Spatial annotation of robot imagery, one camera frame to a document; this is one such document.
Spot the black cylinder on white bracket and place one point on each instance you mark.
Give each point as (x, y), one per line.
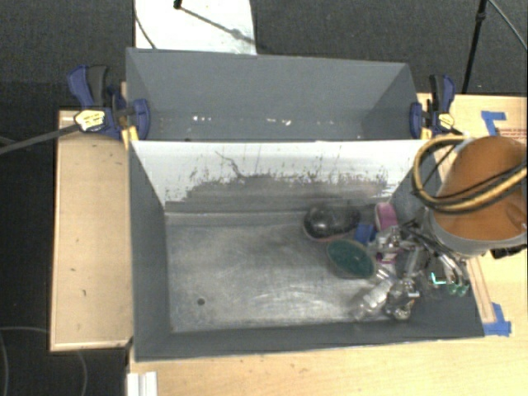
(506, 252)

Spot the black computer mouse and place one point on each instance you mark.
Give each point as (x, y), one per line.
(330, 221)

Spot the purple and white cylinder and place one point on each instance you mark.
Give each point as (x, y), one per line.
(387, 216)

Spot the dark green oval sponge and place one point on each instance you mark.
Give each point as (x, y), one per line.
(350, 259)

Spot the clear plastic bottle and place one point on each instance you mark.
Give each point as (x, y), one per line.
(373, 299)

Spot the small blue block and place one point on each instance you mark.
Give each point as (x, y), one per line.
(364, 233)

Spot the grey metal bin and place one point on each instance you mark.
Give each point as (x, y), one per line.
(247, 262)

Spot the pale wood board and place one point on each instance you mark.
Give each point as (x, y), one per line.
(92, 229)

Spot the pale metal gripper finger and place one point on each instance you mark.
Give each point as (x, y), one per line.
(402, 301)
(385, 241)

